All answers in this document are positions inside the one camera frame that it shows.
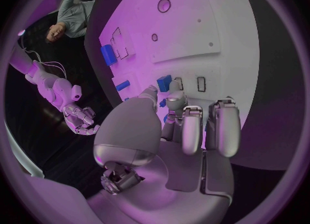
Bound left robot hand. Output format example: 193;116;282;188
86;80;242;224

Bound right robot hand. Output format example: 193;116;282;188
61;105;101;136

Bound white task board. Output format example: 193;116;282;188
98;0;260;150

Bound small blue cylinder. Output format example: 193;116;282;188
115;80;131;92

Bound blue block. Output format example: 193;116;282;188
156;74;173;93

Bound large blue cylinder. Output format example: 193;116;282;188
99;44;118;67

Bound person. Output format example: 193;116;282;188
44;0;101;44

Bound white cable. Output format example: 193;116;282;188
40;61;68;79
22;47;44;64

